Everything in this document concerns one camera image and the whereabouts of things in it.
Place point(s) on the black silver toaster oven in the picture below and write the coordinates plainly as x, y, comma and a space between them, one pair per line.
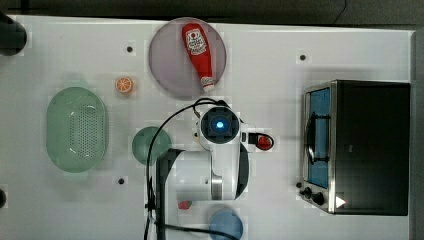
356, 147

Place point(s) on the green perforated colander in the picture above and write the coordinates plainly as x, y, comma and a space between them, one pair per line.
77, 130

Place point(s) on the green plastic mug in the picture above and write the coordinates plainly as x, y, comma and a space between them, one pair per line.
146, 149

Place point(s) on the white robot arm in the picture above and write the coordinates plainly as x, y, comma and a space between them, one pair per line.
219, 171

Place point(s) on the small red tomato toy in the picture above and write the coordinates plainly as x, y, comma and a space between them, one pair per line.
264, 143

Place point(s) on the dark grey cylinder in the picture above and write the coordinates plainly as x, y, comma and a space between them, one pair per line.
13, 36

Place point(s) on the red plush ketchup bottle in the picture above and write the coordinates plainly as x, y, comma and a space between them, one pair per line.
198, 50

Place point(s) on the grey round plate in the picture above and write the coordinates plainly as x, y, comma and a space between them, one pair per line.
170, 64

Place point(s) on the red strawberry toy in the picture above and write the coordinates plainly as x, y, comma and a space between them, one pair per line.
184, 205

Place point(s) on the orange slice toy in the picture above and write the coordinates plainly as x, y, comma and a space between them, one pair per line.
124, 85

